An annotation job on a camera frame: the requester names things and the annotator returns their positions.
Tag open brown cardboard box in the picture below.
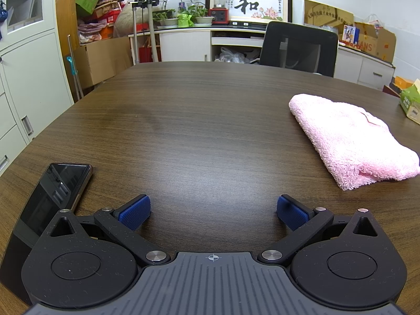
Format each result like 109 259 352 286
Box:
354 21 396 64

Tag red blender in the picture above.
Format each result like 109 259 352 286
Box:
209 0 229 24

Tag black smartphone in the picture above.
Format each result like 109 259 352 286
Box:
0 163 94 306

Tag pile of colourful cloths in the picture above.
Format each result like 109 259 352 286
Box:
77 23 103 45

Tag small colourful printed box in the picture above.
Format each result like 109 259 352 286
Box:
340 24 360 45

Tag crumpled plastic bags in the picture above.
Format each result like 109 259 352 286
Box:
214 47 260 65

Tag white low sideboard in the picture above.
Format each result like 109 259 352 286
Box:
129 23 396 91

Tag orange box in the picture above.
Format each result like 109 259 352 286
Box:
393 76 416 98

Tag white metal cabinet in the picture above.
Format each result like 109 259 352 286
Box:
0 0 75 175

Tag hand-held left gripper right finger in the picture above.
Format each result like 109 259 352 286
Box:
258 194 382 266

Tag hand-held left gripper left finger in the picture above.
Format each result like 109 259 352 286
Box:
49 194 170 266

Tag beige sack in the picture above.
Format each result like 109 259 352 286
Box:
114 1 136 36

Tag framed calligraphy picture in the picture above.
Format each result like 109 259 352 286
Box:
205 0 293 25

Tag green plastic bag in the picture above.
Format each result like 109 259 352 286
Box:
177 12 195 29

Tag flat cardboard sheet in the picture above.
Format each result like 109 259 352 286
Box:
303 0 354 27

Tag white plastic bag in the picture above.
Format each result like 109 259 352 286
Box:
364 14 384 29

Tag pink towel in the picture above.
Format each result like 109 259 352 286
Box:
288 93 420 191

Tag mop handle with teal clip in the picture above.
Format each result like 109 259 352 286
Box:
67 34 85 101

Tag potted green plant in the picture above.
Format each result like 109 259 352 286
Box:
153 0 214 29

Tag large brown cardboard box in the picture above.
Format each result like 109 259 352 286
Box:
73 36 134 86

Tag green tissue box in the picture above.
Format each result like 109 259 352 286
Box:
399 79 420 120

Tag black office chair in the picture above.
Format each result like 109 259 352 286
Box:
259 21 339 78

